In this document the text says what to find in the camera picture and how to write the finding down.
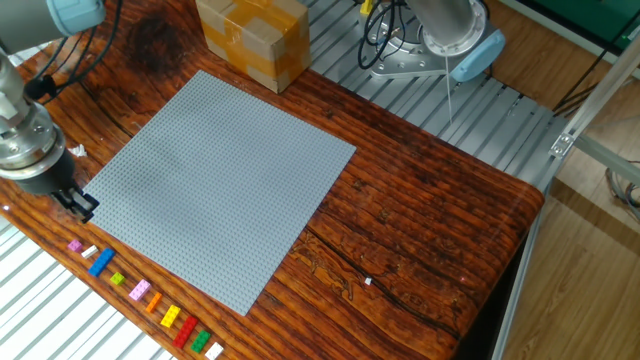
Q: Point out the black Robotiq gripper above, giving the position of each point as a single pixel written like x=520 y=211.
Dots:
x=47 y=182

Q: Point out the small purple Lego brick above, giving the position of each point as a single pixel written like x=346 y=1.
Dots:
x=75 y=245

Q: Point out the narrow white Lego brick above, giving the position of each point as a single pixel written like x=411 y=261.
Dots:
x=89 y=251

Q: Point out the long blue Lego brick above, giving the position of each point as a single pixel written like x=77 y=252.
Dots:
x=101 y=262

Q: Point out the small lime Lego brick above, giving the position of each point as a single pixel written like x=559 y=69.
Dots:
x=117 y=279

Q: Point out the pink Lego brick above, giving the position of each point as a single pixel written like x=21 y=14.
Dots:
x=139 y=290

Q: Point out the thin orange Lego brick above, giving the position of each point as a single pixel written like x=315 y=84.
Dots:
x=153 y=302

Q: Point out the yellow Lego brick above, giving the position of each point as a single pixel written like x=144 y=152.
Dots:
x=170 y=316

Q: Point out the grey Lego baseplate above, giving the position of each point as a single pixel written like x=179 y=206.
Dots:
x=225 y=200

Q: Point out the long red Lego brick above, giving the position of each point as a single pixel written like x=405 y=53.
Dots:
x=185 y=332

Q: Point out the green Lego brick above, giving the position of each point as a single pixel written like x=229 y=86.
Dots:
x=201 y=341

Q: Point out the wide white Lego brick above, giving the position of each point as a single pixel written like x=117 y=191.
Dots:
x=214 y=351

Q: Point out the crumpled white paper scrap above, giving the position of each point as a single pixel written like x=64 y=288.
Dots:
x=77 y=150

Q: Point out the taped cardboard box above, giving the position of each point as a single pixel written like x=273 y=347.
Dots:
x=255 y=40

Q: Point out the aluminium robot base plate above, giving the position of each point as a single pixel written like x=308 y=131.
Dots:
x=405 y=67

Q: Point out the aluminium frame beam with bracket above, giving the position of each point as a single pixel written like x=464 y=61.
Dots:
x=600 y=95

